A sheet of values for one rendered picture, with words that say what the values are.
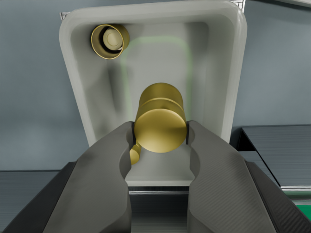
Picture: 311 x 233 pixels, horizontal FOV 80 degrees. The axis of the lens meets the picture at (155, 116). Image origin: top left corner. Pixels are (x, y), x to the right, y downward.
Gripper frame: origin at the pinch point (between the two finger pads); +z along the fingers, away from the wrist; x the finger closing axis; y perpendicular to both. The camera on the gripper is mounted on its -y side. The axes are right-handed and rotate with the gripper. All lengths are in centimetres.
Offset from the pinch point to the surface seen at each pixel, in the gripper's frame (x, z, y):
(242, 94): 12.3, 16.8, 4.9
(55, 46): -15.1, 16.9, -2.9
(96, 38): -7.3, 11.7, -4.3
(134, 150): -4.2, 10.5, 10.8
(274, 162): 14.0, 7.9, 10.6
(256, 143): 13.5, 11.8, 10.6
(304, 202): 15.9, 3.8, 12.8
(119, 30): -4.4, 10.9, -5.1
